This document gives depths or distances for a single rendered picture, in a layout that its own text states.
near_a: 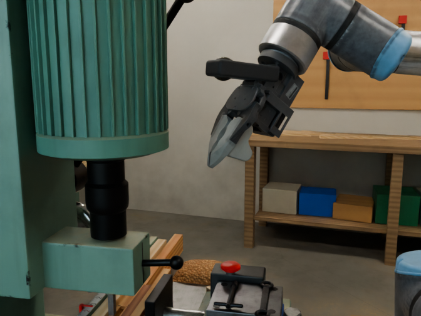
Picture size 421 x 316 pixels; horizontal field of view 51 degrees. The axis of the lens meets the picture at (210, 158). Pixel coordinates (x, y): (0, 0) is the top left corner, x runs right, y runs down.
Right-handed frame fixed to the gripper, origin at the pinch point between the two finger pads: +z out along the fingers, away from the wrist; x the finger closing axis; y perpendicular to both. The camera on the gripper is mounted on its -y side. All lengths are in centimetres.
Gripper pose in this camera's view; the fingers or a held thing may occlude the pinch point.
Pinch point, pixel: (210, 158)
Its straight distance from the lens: 69.7
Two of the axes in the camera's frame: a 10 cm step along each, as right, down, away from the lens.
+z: -5.1, 8.5, -1.3
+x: -4.8, -1.6, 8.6
